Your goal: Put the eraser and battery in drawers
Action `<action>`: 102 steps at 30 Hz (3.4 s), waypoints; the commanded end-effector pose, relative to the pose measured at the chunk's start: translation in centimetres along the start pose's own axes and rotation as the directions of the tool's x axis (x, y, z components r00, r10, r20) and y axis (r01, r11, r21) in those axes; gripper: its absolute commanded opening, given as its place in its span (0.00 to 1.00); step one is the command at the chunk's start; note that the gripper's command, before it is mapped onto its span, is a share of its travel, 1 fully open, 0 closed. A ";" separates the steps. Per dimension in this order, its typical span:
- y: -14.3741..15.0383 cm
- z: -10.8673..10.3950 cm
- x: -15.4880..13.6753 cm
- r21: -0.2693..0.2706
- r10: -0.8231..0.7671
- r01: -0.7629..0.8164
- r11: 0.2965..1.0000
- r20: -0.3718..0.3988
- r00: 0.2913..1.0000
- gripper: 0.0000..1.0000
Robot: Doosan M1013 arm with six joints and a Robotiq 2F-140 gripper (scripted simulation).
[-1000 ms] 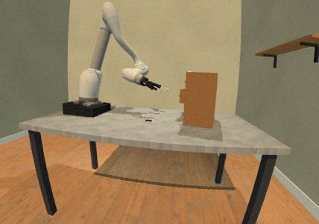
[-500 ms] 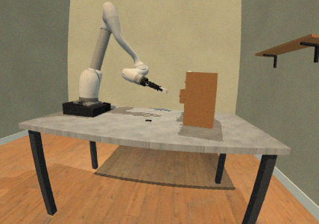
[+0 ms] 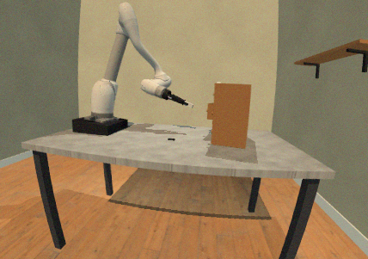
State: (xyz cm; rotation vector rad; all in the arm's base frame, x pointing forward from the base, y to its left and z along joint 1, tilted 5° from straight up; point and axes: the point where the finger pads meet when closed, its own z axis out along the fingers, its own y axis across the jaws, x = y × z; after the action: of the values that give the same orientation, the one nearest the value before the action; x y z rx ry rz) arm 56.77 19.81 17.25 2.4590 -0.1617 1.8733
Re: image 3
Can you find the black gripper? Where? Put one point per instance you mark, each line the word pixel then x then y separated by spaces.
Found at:
pixel 174 98

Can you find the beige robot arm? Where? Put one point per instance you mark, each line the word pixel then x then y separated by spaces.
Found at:
pixel 103 93

